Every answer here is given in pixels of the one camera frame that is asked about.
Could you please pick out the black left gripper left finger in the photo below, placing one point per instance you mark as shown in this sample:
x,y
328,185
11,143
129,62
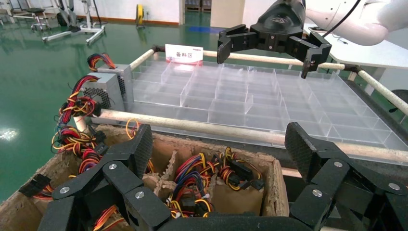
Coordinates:
x,y
121,178

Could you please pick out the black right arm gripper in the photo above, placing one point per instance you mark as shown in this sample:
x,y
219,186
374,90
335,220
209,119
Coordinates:
x,y
280,28

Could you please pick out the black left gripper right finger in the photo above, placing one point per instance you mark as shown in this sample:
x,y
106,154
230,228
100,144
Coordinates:
x,y
331,178

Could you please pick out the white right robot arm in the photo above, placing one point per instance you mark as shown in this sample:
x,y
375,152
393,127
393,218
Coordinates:
x,y
366,22

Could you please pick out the long white rack pipe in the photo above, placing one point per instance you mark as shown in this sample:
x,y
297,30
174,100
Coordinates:
x,y
197,125
267,59

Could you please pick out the black tablet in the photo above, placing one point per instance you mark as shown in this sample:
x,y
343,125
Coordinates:
x,y
315,29

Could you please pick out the clear acrylic divided tray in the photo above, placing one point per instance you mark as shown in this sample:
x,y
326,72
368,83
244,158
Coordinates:
x,y
264,102

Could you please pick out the beige door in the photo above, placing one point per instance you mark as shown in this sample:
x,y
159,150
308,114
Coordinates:
x,y
228,12

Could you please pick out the blue floor mat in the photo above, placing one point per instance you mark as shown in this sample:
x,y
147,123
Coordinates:
x,y
204,29

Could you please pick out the black pipe joint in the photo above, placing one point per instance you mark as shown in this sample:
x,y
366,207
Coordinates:
x,y
158,49
352,68

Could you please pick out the white table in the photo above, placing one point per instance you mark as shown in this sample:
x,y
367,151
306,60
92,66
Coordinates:
x,y
366,52

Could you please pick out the white sign with red print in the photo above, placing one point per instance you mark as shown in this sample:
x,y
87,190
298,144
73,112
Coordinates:
x,y
184,52

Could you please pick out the grey mesh power supply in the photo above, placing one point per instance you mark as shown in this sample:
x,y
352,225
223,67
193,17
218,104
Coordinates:
x,y
106,87

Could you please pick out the brown cardboard box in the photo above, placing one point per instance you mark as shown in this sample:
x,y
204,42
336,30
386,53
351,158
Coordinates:
x,y
236,201

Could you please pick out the short white rack pipe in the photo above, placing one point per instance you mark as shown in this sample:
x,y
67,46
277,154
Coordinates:
x,y
141,58

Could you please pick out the yellow floor fan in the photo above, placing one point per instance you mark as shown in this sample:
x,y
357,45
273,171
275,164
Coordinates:
x,y
139,14

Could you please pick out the white wheeled equipment stand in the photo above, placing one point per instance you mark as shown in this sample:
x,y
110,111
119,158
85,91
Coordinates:
x,y
79,30

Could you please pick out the black seat metal chair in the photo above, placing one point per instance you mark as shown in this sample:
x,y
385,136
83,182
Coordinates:
x,y
35,11

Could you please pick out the white upright rack post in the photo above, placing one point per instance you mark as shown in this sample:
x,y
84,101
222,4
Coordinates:
x,y
80,124

